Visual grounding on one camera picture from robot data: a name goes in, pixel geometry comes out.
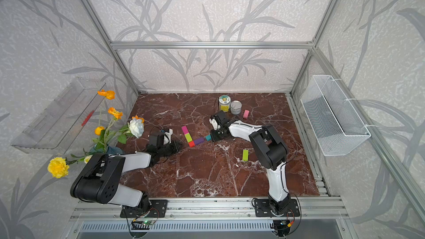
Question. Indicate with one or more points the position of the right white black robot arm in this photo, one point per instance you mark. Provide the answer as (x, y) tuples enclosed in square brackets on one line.
[(270, 150)]

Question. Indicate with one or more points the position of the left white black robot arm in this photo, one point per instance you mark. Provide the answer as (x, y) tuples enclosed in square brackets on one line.
[(99, 181)]

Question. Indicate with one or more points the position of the lime green long block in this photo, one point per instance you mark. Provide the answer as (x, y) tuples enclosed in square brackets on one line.
[(188, 137)]

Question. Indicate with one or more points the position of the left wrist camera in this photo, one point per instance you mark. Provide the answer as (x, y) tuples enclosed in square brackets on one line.
[(160, 138)]

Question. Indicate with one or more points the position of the left circuit board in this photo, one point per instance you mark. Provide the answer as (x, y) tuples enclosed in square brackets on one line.
[(142, 224)]

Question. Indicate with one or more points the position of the clear plastic wall shelf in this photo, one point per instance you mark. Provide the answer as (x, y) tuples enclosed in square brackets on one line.
[(57, 127)]

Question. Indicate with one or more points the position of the pink small block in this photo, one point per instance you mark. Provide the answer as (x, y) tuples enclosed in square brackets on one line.
[(246, 114)]

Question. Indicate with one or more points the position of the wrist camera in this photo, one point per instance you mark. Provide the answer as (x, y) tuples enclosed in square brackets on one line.
[(160, 138), (219, 120)]

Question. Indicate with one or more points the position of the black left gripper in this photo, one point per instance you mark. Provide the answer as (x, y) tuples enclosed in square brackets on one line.
[(175, 149)]

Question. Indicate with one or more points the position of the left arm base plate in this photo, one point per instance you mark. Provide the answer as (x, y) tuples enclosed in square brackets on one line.
[(155, 209)]

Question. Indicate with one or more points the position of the purple long block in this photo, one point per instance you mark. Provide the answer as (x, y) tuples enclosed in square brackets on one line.
[(199, 141)]

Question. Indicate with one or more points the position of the circuit board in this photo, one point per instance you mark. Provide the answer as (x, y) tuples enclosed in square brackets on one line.
[(142, 224), (281, 225)]

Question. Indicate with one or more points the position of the flower bouquet in glass vase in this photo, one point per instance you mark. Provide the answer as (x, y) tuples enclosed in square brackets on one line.
[(58, 167)]

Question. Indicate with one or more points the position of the silver tin can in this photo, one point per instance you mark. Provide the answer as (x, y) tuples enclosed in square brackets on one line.
[(236, 107)]

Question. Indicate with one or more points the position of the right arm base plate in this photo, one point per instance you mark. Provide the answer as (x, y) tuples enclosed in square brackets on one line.
[(263, 209)]

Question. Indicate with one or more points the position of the white wire basket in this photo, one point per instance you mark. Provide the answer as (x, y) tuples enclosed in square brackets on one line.
[(335, 122)]

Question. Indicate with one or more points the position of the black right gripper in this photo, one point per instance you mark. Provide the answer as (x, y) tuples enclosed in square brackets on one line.
[(213, 136)]

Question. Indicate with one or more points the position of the yellow green labelled tin can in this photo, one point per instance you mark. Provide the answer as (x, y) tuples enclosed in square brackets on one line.
[(224, 103)]

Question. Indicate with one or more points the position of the magenta long block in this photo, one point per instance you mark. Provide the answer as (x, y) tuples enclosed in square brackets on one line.
[(185, 130)]

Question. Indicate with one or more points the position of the right circuit board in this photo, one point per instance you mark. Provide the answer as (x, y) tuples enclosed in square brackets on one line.
[(281, 225)]

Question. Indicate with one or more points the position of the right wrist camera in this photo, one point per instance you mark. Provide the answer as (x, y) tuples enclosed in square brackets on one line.
[(219, 120)]

